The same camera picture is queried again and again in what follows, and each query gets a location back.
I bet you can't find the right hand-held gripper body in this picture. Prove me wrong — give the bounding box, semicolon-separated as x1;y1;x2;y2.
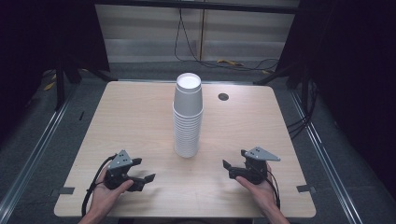
243;146;281;186

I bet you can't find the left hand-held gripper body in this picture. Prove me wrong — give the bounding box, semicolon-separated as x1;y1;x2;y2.
103;149;134;190

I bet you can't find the stack of white paper cups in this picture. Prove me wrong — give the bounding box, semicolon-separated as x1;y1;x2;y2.
172;72;205;159

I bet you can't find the person's right hand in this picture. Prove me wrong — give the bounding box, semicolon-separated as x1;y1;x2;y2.
234;164;281;215

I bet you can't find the person's left hand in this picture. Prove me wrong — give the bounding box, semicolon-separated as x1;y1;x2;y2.
90;169;134;217

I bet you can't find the grey tape strip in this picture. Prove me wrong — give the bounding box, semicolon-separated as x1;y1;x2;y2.
57;186;76;196
295;184;317;194

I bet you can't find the black metal stand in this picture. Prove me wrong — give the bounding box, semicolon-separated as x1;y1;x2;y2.
53;59;120;111

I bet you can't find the thin vertical pole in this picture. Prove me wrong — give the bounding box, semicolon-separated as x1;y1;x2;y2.
199;8;206;62

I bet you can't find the dark curtain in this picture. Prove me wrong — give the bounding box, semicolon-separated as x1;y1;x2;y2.
0;0;110;147
275;0;396;200

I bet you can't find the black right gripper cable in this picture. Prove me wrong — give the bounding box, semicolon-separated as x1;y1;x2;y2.
263;169;281;210

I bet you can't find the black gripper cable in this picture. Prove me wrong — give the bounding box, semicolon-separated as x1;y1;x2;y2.
263;169;281;210
80;153;118;217

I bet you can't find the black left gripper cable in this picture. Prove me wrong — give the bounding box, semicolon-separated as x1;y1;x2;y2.
80;153;118;217

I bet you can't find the black cable bundle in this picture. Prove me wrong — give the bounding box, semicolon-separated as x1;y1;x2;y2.
285;76;319;142

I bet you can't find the metal floor rail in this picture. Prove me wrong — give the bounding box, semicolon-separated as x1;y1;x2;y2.
0;90;78;217
289;89;364;224

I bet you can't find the black hanging wall cable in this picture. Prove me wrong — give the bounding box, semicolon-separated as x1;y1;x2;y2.
173;7;280;73

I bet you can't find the black overhead frame bar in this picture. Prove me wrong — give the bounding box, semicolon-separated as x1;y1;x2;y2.
92;0;302;15

